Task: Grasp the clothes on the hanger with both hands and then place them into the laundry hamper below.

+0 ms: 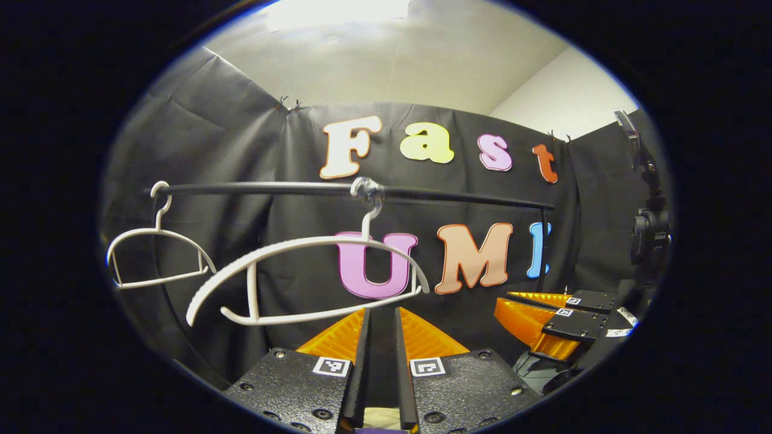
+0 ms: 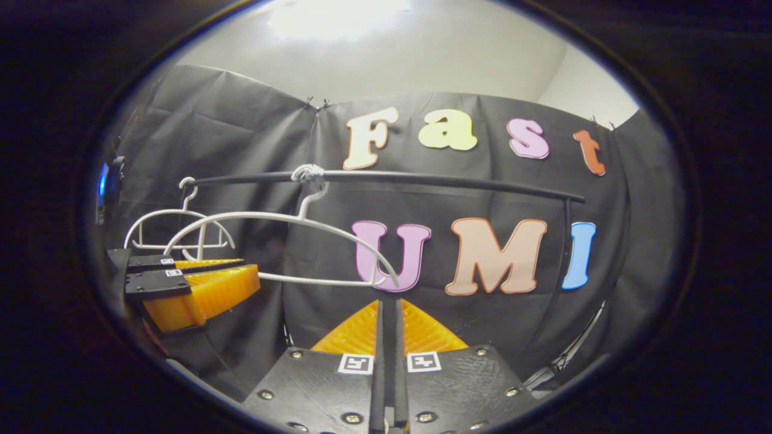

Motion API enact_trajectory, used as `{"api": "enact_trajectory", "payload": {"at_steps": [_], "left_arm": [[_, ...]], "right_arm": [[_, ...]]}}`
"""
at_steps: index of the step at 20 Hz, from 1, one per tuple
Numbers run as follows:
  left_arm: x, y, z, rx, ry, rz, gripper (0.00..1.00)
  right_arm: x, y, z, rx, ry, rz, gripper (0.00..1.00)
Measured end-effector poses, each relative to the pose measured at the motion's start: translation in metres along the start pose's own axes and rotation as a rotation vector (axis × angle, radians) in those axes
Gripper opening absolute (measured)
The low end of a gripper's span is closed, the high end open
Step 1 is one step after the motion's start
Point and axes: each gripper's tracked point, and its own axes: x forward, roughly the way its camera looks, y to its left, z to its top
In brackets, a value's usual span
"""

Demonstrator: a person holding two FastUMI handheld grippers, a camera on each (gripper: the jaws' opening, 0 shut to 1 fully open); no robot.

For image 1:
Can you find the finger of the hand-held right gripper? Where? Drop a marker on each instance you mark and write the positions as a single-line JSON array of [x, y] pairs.
[[594, 300], [576, 325]]

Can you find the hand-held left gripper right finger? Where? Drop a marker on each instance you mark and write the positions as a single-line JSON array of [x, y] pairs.
[[405, 386]]

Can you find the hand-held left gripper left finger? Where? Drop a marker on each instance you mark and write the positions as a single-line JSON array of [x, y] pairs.
[[360, 386]]

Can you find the cream laundry hamper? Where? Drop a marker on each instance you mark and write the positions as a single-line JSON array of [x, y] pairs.
[[383, 416]]

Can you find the white hanger with taped hook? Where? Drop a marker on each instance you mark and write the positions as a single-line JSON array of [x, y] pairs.
[[365, 228]]

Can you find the white plastic hanger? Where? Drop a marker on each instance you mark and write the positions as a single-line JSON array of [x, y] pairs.
[[158, 231]]

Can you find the black clothes rail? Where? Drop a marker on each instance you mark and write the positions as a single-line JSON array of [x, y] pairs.
[[271, 188]]

